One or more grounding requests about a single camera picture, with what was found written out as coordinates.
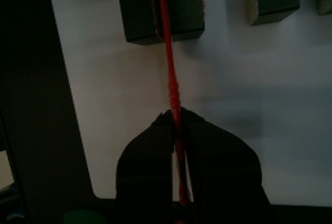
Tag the white cutting board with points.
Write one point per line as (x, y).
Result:
(268, 111)

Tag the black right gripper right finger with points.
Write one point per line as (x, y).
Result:
(225, 176)

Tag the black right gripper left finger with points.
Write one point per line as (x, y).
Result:
(145, 169)

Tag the red toy knife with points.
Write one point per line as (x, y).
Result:
(170, 72)

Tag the green round toy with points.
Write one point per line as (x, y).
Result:
(86, 218)

